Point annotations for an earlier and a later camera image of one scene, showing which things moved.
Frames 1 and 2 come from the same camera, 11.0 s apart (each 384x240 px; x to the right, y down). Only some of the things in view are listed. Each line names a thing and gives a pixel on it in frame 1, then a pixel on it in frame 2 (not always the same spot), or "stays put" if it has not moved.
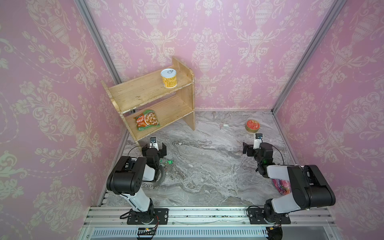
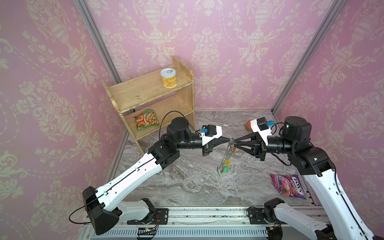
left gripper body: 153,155 to 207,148
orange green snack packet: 147,119 stays put
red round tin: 252,126 stays put
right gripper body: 250,148 stays put
